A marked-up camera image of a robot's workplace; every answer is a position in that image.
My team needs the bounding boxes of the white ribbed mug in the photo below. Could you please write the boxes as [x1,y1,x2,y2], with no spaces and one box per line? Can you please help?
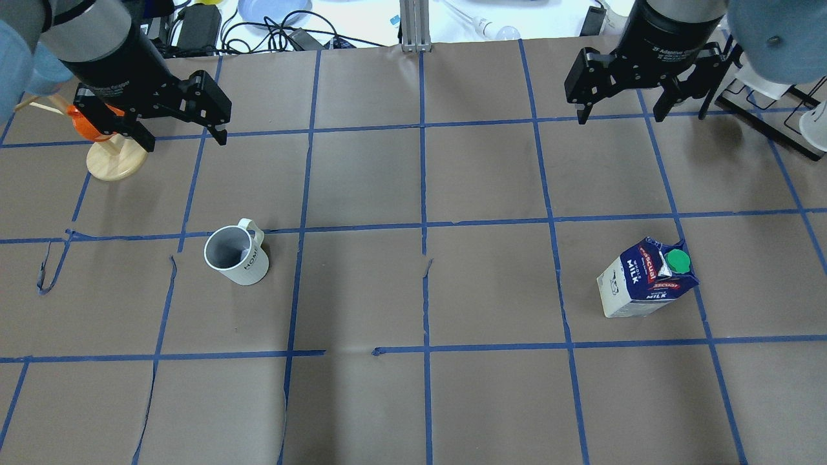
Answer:
[204,218,269,286]

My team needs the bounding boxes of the blue mug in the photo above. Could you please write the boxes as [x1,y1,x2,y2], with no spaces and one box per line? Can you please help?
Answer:
[24,42,74,96]

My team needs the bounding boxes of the aluminium frame post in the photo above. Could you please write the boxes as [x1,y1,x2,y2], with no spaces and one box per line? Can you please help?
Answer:
[398,0,432,53]

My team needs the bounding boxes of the black power adapter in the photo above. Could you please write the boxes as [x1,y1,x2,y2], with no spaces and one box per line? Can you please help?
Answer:
[175,3,222,57]

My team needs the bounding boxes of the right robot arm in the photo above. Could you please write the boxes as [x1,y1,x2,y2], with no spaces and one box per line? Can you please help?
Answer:
[564,1,826,124]

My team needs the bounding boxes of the orange mug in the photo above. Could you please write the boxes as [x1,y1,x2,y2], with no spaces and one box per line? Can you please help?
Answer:
[66,104,116,143]

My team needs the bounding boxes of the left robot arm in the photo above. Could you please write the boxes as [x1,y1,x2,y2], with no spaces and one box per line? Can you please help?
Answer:
[2,1,231,151]

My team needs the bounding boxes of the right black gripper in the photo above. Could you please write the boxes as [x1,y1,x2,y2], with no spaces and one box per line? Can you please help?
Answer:
[564,1,728,125]

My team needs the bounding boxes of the black wire cup rack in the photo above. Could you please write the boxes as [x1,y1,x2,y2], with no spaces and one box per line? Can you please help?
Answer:
[713,36,825,161]

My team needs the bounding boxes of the blue white milk carton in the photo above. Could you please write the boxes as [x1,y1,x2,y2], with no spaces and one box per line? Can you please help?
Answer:
[596,236,700,318]

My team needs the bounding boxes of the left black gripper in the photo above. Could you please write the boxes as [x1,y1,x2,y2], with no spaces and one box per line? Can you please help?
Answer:
[61,23,231,152]

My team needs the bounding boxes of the blue plate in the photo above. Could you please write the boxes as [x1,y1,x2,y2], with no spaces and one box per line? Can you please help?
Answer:
[237,0,312,24]

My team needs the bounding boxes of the wooden mug tree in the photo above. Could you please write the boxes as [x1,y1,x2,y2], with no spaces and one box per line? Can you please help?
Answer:
[13,94,148,181]

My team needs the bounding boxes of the white cup on rack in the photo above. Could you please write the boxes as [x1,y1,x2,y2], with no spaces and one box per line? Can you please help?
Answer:
[735,51,795,101]
[799,102,826,151]

